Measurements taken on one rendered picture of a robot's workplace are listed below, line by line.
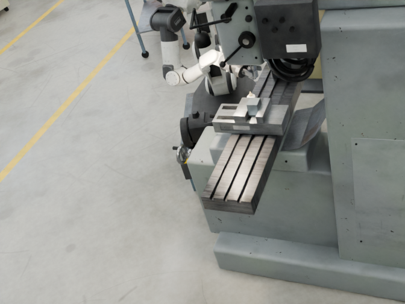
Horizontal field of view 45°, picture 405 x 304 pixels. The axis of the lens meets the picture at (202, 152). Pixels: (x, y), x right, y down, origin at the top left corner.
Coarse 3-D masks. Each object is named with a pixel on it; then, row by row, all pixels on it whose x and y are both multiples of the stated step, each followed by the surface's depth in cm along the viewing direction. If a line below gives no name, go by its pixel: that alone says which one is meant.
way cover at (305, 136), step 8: (320, 104) 243; (296, 112) 254; (304, 112) 250; (312, 112) 246; (320, 112) 235; (296, 120) 249; (304, 120) 245; (312, 120) 238; (320, 120) 227; (296, 128) 243; (304, 128) 239; (312, 128) 230; (288, 136) 241; (296, 136) 238; (304, 136) 233; (312, 136) 223; (288, 144) 236; (296, 144) 233; (304, 144) 227
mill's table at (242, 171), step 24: (264, 72) 276; (264, 96) 259; (288, 96) 254; (240, 144) 234; (264, 144) 232; (216, 168) 225; (240, 168) 221; (264, 168) 217; (216, 192) 213; (240, 192) 209
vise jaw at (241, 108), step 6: (240, 102) 240; (246, 102) 239; (240, 108) 237; (246, 108) 236; (234, 114) 234; (240, 114) 233; (246, 114) 233; (234, 120) 235; (240, 120) 234; (246, 120) 234
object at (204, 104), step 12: (204, 84) 356; (240, 84) 345; (252, 84) 342; (204, 96) 345; (216, 96) 341; (228, 96) 338; (240, 96) 334; (192, 108) 337; (204, 108) 334; (216, 108) 330; (192, 120) 319; (204, 120) 319; (192, 132) 320
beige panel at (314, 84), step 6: (318, 60) 411; (318, 66) 415; (312, 72) 421; (318, 72) 419; (312, 78) 426; (318, 78) 424; (306, 84) 421; (312, 84) 419; (318, 84) 417; (306, 90) 415; (312, 90) 413; (318, 90) 411
